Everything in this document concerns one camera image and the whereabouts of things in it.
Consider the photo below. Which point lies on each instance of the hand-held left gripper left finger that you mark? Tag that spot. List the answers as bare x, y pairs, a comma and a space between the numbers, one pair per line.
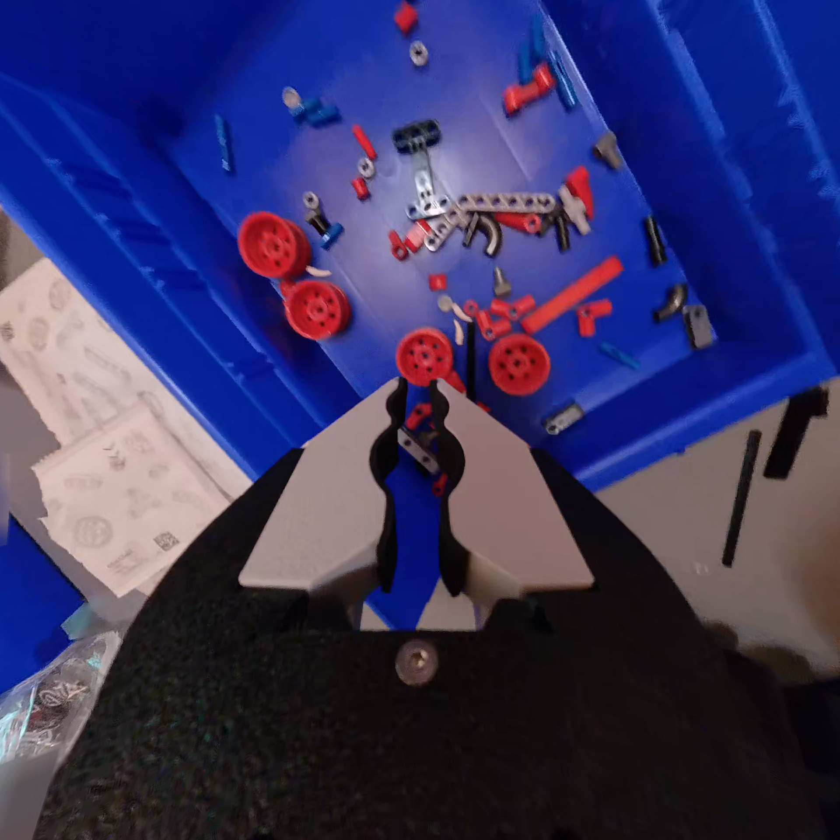
315, 525

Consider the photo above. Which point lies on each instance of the grey round toy stud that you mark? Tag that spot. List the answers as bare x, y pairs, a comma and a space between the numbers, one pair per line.
445, 303

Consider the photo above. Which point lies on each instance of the red toy axle connector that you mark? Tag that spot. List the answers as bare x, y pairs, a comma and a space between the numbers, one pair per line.
515, 306
495, 325

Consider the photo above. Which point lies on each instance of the grey straight toy beam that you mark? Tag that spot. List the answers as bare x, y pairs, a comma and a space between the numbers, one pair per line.
418, 449

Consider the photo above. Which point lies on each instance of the red long toy beam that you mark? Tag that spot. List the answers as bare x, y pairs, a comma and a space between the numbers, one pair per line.
571, 295

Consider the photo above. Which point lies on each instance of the black toy pin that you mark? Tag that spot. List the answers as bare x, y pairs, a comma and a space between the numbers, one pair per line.
562, 233
471, 229

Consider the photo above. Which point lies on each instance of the white toy tooth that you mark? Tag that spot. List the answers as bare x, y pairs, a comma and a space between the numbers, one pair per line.
319, 270
463, 315
460, 331

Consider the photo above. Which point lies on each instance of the red toy cone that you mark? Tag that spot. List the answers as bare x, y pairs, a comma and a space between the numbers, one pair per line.
518, 223

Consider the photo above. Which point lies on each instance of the blue toy connector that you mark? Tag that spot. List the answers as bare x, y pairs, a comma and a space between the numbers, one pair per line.
321, 113

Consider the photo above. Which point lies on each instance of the red curved toy panel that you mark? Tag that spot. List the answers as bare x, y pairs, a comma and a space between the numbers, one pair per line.
581, 184

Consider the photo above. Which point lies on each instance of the grey bent toy beam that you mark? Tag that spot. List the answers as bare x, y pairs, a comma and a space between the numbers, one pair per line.
499, 199

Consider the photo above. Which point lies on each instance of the clear plastic bag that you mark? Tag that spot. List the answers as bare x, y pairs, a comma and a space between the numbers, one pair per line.
46, 695

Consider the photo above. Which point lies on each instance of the black short toy beam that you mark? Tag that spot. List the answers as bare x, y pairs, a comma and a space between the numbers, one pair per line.
417, 134

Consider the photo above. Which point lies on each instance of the grey toy bush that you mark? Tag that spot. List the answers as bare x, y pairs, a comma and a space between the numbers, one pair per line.
420, 52
311, 199
366, 166
291, 97

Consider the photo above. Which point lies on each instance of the red toy pin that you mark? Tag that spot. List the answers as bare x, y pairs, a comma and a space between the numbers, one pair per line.
364, 142

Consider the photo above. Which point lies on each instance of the blue plastic bin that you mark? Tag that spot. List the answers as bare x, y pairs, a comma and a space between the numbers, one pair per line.
197, 197
26, 590

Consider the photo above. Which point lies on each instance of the red curved toy brick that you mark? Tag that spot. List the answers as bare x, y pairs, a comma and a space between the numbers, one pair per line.
418, 236

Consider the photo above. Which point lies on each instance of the grey short toy beam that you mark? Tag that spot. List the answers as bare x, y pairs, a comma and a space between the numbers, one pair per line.
563, 418

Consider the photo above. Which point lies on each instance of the dark grey toy block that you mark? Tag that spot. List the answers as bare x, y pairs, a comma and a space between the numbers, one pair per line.
698, 327

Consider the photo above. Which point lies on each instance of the blue long toy pin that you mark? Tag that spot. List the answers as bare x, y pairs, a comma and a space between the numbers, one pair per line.
224, 143
531, 46
620, 355
563, 79

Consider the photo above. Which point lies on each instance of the red toy bush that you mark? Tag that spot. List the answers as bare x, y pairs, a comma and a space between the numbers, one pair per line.
470, 308

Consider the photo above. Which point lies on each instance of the black long toy axle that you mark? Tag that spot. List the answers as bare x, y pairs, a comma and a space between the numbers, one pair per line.
741, 499

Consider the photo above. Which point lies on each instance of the printed paper sheets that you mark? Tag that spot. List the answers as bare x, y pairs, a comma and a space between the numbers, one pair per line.
131, 499

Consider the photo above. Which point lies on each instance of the printed white paper bag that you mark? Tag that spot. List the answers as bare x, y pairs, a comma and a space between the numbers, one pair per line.
72, 341

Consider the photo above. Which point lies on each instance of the dark grey toy elbow pipe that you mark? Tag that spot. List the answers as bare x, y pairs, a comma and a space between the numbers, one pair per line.
670, 303
491, 236

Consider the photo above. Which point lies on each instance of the red small toy connector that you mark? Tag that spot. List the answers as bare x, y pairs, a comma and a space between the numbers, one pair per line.
360, 188
439, 484
418, 415

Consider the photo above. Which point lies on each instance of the pale grey toy axle connector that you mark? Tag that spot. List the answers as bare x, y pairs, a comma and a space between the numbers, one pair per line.
574, 207

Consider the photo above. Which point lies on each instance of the dark grey toy connector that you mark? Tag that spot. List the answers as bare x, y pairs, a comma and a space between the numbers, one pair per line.
607, 149
502, 282

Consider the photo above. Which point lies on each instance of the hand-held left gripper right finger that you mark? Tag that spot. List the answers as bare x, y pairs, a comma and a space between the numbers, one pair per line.
525, 525

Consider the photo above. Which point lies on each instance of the black toy connector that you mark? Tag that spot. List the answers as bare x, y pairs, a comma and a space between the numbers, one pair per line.
317, 221
655, 241

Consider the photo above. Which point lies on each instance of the red toy bush connector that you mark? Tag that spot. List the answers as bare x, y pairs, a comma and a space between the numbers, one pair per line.
397, 246

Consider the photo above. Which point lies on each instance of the red angled toy connector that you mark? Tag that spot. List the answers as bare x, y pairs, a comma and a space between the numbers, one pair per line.
594, 315
528, 92

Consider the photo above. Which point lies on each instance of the red toy wheel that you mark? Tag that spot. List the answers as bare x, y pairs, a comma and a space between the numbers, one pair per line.
423, 358
518, 364
272, 246
318, 310

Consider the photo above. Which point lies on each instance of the grey T-shaped toy beam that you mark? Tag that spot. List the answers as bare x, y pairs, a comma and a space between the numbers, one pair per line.
426, 184

